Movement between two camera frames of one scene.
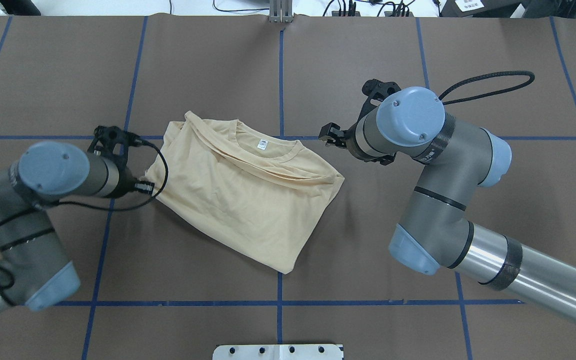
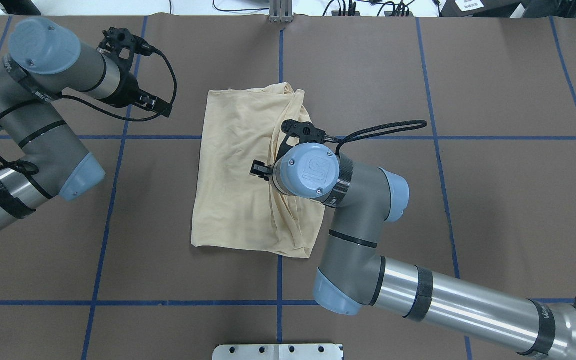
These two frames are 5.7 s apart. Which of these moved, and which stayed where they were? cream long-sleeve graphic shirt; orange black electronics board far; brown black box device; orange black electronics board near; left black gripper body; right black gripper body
Moved: right black gripper body; cream long-sleeve graphic shirt; left black gripper body
Stayed: orange black electronics board far; orange black electronics board near; brown black box device
